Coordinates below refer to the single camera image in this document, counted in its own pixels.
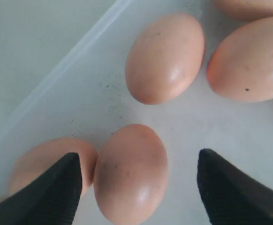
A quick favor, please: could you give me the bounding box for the brown egg front corner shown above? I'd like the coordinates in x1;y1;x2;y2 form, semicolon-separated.
212;0;273;22

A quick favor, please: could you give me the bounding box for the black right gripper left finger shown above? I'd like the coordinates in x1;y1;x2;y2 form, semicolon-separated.
0;153;82;225

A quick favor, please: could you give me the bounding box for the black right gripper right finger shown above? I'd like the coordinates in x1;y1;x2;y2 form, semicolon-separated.
197;149;273;225

